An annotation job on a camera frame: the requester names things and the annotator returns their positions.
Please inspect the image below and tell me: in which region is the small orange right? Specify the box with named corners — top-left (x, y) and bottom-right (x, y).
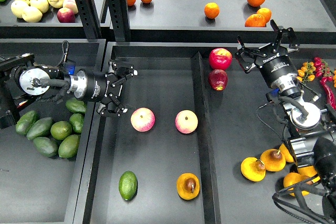
top-left (257, 7), bottom-right (272, 23)

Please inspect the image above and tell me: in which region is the black shelf post right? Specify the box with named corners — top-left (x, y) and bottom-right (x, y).
top-left (107, 0), bottom-right (131, 42)

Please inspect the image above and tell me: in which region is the yellow pear middle pile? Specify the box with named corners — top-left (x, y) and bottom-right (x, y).
top-left (260, 149), bottom-right (286, 172)

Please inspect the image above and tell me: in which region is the orange front right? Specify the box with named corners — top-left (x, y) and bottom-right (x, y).
top-left (245, 14), bottom-right (267, 27)

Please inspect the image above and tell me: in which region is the dark red apple lower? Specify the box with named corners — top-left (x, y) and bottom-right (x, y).
top-left (208, 69), bottom-right (228, 91)

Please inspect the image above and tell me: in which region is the yellow pear brown stem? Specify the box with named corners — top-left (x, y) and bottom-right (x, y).
top-left (176, 173), bottom-right (200, 200)

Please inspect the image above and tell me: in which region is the green avocado round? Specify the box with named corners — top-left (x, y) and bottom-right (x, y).
top-left (50, 121), bottom-right (72, 141)

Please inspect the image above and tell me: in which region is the red apple on shelf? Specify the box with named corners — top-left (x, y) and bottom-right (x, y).
top-left (57, 7), bottom-right (76, 23)

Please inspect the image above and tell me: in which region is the pink apple left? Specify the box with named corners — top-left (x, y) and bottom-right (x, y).
top-left (130, 108), bottom-right (155, 132)

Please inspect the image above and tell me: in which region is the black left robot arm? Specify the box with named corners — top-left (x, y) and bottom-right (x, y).
top-left (1, 40), bottom-right (138, 129)

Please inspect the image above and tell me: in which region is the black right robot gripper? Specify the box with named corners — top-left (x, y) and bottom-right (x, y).
top-left (234, 19), bottom-right (300, 88)

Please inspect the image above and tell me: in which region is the pale yellow pear left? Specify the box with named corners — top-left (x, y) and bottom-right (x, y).
top-left (10, 0), bottom-right (29, 18)

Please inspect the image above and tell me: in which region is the pink apple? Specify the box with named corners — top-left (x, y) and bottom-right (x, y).
top-left (130, 108), bottom-right (155, 132)
top-left (175, 110), bottom-right (198, 134)

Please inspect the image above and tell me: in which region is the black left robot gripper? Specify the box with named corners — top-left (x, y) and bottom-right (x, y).
top-left (83, 60), bottom-right (138, 117)

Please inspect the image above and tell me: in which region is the orange cherry tomato bunch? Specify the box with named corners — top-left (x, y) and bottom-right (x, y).
top-left (297, 61), bottom-right (316, 83)

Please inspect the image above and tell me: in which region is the orange middle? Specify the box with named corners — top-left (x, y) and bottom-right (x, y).
top-left (204, 2), bottom-right (220, 19)

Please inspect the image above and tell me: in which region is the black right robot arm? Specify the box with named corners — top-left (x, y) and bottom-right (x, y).
top-left (235, 20), bottom-right (335, 223)

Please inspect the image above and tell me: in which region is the black shelf post left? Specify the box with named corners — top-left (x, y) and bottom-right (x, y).
top-left (75, 0), bottom-right (102, 41)

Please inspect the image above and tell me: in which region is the green avocado top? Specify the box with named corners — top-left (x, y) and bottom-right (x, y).
top-left (65, 98), bottom-right (87, 114)

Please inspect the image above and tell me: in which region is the yellow pear left pile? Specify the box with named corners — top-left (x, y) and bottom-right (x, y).
top-left (240, 157), bottom-right (266, 182)

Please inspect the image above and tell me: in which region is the black center tray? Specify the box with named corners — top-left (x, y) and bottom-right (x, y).
top-left (89, 42), bottom-right (297, 223)

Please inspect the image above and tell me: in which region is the red apple upper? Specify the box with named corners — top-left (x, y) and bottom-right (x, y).
top-left (209, 48), bottom-right (233, 70)

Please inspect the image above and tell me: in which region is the pink apple right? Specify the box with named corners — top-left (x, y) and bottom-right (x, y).
top-left (175, 110), bottom-right (198, 134)

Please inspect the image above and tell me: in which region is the black shelf post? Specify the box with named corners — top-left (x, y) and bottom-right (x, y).
top-left (107, 0), bottom-right (131, 42)
top-left (75, 0), bottom-right (102, 41)

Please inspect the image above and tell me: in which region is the red chili pepper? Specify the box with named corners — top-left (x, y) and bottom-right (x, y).
top-left (319, 77), bottom-right (335, 110)

